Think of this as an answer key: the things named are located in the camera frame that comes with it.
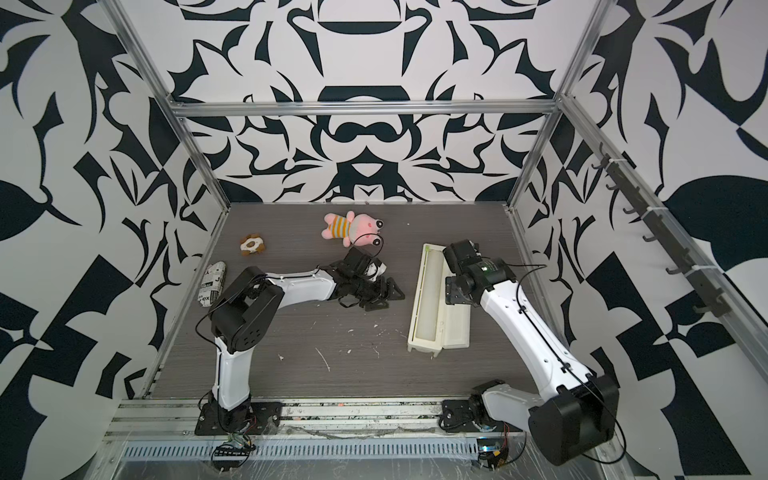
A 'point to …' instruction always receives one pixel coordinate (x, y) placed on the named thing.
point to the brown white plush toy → (252, 243)
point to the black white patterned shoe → (213, 283)
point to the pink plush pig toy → (360, 229)
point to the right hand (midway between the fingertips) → (469, 289)
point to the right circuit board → (492, 452)
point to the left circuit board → (231, 455)
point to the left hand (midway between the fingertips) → (398, 295)
